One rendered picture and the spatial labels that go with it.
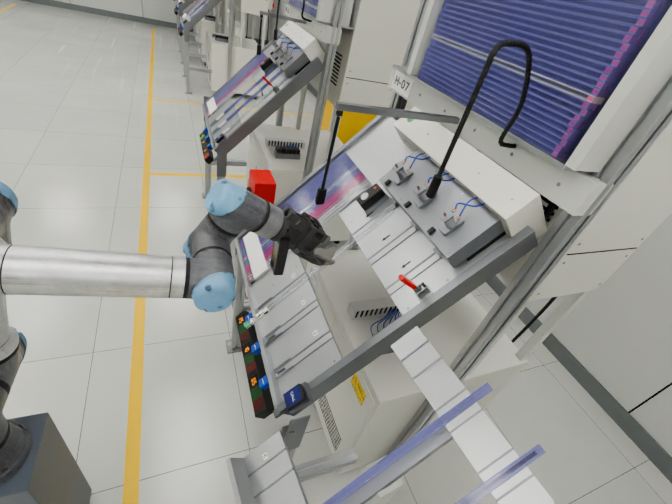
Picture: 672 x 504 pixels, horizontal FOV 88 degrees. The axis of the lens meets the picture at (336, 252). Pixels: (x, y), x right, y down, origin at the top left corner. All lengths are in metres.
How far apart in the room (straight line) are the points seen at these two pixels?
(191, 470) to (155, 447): 0.17
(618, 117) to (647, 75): 0.06
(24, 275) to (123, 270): 0.12
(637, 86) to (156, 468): 1.74
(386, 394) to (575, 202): 0.73
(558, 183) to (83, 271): 0.85
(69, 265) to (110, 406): 1.22
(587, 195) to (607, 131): 0.11
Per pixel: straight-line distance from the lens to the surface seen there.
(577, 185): 0.80
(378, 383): 1.17
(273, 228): 0.76
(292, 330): 1.00
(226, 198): 0.70
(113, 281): 0.66
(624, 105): 0.75
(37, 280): 0.68
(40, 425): 1.21
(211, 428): 1.72
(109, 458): 1.73
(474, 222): 0.81
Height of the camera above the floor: 1.56
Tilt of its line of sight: 37 degrees down
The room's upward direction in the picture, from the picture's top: 16 degrees clockwise
